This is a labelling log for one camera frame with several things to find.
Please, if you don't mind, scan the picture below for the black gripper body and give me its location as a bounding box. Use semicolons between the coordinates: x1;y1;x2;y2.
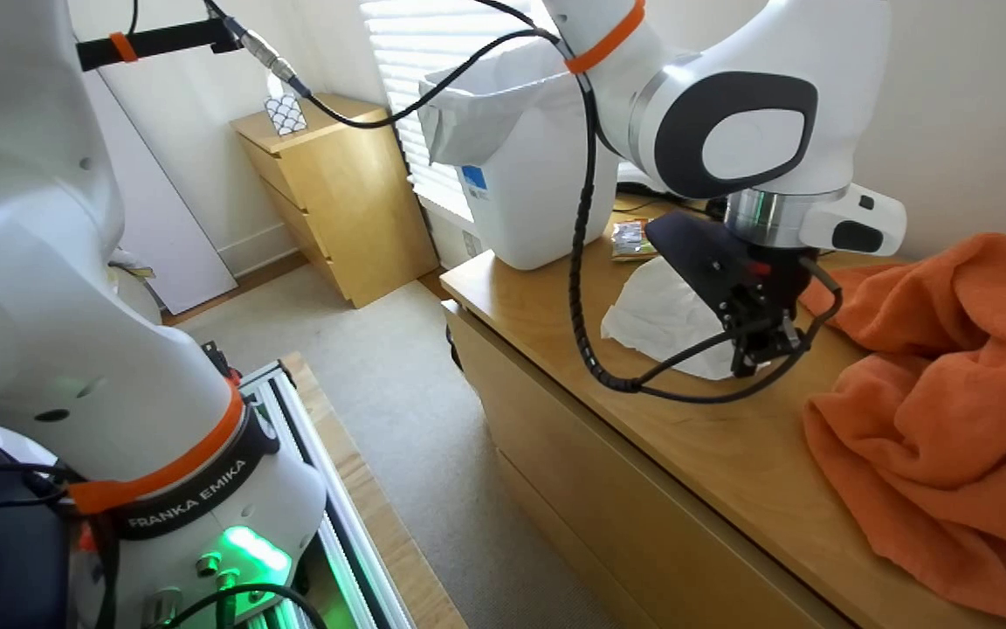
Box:
645;212;817;378

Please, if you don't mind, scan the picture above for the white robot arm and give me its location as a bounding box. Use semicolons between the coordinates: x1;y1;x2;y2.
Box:
0;0;892;629

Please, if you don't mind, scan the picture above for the white paper towel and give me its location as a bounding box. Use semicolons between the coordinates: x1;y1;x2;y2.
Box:
601;258;733;380

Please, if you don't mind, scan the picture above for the orange cloth towel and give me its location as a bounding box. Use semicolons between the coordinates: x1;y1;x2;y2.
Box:
804;235;1006;617

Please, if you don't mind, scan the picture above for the wooden dresser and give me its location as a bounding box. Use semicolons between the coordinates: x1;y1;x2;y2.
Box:
439;188;1006;629

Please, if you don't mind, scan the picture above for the white trash bin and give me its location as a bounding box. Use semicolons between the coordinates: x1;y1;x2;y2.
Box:
459;115;618;269

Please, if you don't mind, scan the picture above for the white plastic bin liner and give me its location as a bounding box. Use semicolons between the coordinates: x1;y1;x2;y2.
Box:
419;43;582;168

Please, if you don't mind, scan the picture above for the small wooden side table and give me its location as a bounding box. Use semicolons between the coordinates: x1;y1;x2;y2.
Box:
235;95;435;306

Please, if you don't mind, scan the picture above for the checkered cube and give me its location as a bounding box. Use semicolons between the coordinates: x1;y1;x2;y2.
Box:
264;95;306;137

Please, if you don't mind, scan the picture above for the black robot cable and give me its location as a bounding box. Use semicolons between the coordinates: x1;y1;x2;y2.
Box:
202;0;844;409

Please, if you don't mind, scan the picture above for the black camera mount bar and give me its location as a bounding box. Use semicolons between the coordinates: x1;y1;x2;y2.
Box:
75;18;236;69

